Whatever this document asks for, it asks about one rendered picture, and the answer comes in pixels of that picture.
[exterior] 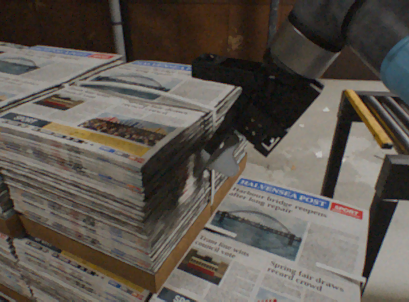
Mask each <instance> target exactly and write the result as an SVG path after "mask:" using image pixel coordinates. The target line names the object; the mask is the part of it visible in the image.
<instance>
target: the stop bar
mask: <svg viewBox="0 0 409 302"><path fill-rule="evenodd" d="M344 94H345V95H346V97H347V99H348V100H349V101H350V102H351V103H352V106H353V107H354V109H355V110H356V112H357V113H358V115H359V116H360V118H361V120H362V121H363V123H365V125H366V126H367V128H368V129H369V131H370V133H371V135H372V136H373V137H374V139H375V141H376V142H377V143H378V144H379V146H380V148H381V149H383V150H392V148H393V146H394V144H393V142H391V141H390V139H389V138H388V137H387V136H386V134H385V133H384V131H383V130H382V128H381V127H380V125H379V124H377V122H376V121H375V120H374V118H373V116H372V115H371V114H370V112H369V111H368V110H367V108H366V107H365V105H363V103H362V102H361V101H360V99H359V98H358V96H357V95H356V94H355V93H354V91H353V90H352V89H345V91H344Z"/></svg>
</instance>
